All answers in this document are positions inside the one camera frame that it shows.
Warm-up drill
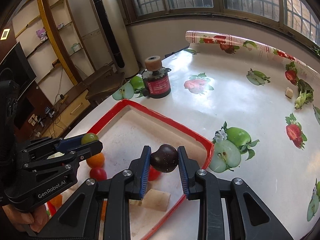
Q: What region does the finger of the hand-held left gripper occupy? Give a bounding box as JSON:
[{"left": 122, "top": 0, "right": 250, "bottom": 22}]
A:
[
  {"left": 19, "top": 135, "right": 83, "bottom": 156},
  {"left": 22, "top": 140, "right": 104, "bottom": 170}
]

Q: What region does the red rimmed white tray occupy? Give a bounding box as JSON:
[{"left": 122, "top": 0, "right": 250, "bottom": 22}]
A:
[{"left": 47, "top": 99, "right": 215, "bottom": 240}]

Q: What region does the person's left hand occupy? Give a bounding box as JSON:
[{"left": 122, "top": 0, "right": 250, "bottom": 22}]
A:
[{"left": 2, "top": 203, "right": 50, "bottom": 236}]

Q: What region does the large orange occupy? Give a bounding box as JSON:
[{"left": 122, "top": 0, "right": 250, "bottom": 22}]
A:
[
  {"left": 100, "top": 200, "right": 108, "bottom": 222},
  {"left": 86, "top": 152, "right": 105, "bottom": 168}
]

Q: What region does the tall standing air conditioner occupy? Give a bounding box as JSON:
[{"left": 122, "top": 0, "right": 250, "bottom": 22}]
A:
[{"left": 86, "top": 0, "right": 140, "bottom": 80}]

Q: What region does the black motor with red label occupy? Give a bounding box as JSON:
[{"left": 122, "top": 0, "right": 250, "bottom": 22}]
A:
[{"left": 138, "top": 55, "right": 172, "bottom": 99}]

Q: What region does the black television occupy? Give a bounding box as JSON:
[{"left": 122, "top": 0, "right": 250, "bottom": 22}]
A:
[{"left": 0, "top": 42, "right": 37, "bottom": 98}]

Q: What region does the purple plush toy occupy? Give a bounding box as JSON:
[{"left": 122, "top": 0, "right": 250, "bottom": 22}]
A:
[{"left": 36, "top": 27, "right": 48, "bottom": 42}]

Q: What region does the cork block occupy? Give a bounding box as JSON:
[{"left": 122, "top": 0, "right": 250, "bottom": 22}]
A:
[{"left": 141, "top": 189, "right": 171, "bottom": 212}]

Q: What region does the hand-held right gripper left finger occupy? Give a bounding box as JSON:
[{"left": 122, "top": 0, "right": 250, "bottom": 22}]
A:
[{"left": 42, "top": 145, "right": 152, "bottom": 240}]

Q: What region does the brown wooden stool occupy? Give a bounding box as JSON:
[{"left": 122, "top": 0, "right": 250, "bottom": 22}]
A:
[{"left": 82, "top": 65, "right": 126, "bottom": 107}]

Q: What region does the wall shelf unit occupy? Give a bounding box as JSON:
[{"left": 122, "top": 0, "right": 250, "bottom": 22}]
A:
[{"left": 11, "top": 0, "right": 83, "bottom": 85}]

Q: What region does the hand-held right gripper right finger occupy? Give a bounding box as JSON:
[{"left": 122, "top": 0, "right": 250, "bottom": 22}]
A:
[{"left": 176, "top": 146, "right": 295, "bottom": 240}]

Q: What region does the fruit printed tablecloth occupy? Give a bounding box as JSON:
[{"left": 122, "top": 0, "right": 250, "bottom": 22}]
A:
[{"left": 45, "top": 30, "right": 320, "bottom": 240}]

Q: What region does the small orange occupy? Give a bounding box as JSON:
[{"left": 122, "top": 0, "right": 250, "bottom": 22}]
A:
[{"left": 49, "top": 194, "right": 63, "bottom": 208}]

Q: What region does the green leafy vegetable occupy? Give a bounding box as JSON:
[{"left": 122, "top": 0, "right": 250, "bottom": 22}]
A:
[{"left": 294, "top": 79, "right": 314, "bottom": 110}]

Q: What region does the yellow wooden cabinet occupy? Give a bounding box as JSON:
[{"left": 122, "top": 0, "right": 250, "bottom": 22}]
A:
[{"left": 32, "top": 80, "right": 90, "bottom": 137}]

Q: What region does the green cherry tomato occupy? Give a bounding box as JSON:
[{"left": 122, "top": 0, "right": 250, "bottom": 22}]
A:
[{"left": 81, "top": 133, "right": 99, "bottom": 145}]

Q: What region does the red cherry tomato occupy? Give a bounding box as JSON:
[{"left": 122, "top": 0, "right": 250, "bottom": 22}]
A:
[
  {"left": 148, "top": 166, "right": 162, "bottom": 182},
  {"left": 89, "top": 167, "right": 108, "bottom": 180}
]

